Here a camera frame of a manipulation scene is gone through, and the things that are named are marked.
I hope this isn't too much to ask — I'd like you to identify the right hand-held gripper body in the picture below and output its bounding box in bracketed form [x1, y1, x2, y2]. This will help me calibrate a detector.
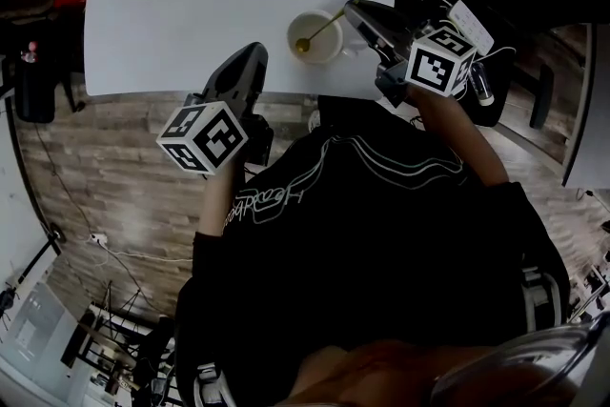
[374, 24, 478, 109]

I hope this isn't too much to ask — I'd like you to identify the yellow-green spoon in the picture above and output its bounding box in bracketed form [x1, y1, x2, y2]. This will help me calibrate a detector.
[294, 8, 347, 54]

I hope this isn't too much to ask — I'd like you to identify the black tripod stand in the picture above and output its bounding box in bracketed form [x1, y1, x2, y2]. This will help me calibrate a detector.
[60, 280, 175, 407]

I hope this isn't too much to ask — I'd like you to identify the thin floor cable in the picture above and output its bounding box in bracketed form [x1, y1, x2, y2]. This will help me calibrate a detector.
[32, 123, 192, 301]

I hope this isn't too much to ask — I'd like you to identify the white cup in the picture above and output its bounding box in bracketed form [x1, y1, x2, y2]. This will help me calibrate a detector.
[285, 9, 366, 65]

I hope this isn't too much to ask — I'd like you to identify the person's right forearm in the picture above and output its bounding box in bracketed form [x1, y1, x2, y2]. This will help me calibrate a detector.
[410, 84, 510, 188]

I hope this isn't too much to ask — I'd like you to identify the person's black printed shirt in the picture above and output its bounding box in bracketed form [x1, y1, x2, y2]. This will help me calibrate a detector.
[173, 93, 571, 407]

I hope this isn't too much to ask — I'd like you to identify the person's left forearm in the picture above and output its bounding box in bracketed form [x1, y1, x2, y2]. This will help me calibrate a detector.
[196, 159, 247, 237]

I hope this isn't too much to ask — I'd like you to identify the clear plastic bottle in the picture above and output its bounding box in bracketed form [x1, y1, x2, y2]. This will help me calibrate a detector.
[468, 61, 497, 106]

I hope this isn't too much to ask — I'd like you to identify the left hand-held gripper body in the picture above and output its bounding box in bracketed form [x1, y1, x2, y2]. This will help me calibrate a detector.
[155, 89, 275, 176]

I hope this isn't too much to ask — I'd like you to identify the white cable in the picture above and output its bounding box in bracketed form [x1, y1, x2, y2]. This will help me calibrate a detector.
[420, 0, 518, 63]

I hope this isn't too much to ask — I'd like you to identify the white power strip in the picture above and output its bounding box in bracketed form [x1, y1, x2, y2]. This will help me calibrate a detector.
[446, 0, 497, 56]

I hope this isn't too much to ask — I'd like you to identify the white desk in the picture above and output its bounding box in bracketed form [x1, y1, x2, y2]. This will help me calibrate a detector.
[547, 21, 610, 190]

